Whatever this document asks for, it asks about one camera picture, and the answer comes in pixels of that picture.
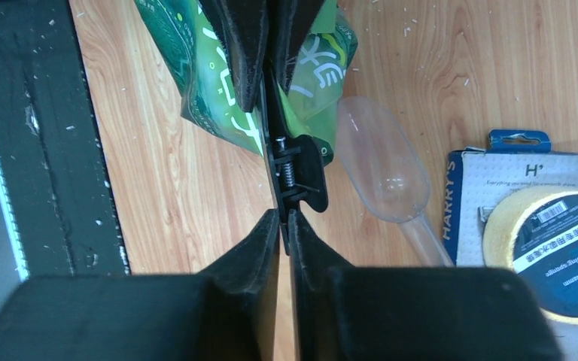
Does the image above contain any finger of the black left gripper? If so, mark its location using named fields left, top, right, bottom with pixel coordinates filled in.
left=269, top=0, right=324, bottom=93
left=200, top=0, right=269, bottom=113

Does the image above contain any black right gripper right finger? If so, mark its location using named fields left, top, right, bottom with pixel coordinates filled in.
left=287, top=210, right=564, bottom=360

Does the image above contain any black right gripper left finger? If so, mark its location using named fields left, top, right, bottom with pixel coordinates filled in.
left=0, top=209, right=279, bottom=360

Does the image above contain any green cat litter bag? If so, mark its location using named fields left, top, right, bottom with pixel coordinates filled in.
left=135, top=1, right=358, bottom=164

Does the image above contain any black bag clip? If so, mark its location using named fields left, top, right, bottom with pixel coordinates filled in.
left=258, top=61, right=329, bottom=253

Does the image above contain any clear plastic scoop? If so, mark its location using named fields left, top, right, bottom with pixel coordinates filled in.
left=336, top=96, right=454, bottom=267

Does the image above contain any blue white card package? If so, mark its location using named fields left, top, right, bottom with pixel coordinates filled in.
left=442, top=129, right=578, bottom=360

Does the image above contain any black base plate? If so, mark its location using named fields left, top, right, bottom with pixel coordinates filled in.
left=0, top=1, right=130, bottom=278

